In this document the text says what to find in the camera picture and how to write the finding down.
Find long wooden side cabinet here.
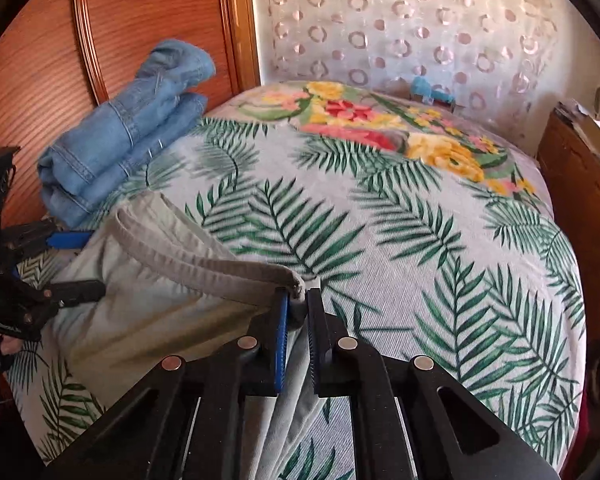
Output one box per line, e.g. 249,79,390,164
535,109,600,340

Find person's left hand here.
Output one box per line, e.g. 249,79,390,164
0,326,26,359

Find grey-green pants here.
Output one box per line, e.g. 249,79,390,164
51,192,326,480

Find wooden louvered wardrobe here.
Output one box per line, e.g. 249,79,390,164
0,0,260,224

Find sheer circle-pattern curtain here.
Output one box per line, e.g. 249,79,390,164
253,0,558,152

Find blue toy at bedhead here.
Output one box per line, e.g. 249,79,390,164
410,76,455,108

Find folded blue denim jeans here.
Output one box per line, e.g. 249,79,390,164
38,39,215,228

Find colourful floral blanket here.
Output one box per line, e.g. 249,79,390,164
210,80,548,202

